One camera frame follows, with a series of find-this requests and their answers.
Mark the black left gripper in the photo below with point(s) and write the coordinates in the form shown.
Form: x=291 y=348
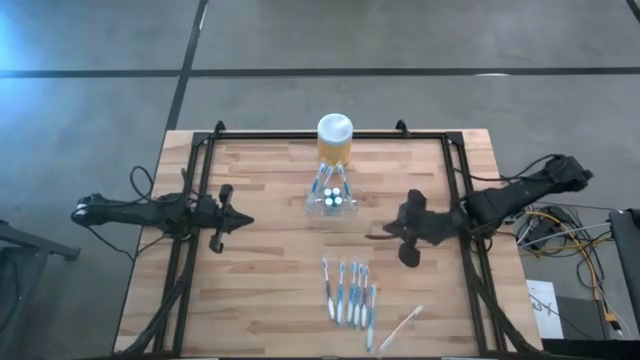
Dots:
x=207 y=217

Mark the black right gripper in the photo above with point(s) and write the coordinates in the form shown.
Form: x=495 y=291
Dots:
x=425 y=227

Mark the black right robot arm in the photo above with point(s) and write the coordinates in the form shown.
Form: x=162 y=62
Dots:
x=520 y=192

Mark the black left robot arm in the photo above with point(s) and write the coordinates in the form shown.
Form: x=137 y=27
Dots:
x=140 y=215

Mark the clear acrylic organizer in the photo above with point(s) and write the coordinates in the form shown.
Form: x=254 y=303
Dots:
x=356 y=206

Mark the yellow canister white lid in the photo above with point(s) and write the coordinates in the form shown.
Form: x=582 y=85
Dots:
x=335 y=135

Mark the black power brick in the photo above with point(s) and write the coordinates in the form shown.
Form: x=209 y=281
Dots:
x=540 y=229

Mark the white paper sheet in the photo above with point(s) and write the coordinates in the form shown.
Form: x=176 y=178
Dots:
x=542 y=320

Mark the black aluminium table frame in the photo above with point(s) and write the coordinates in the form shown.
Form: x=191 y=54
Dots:
x=275 y=135

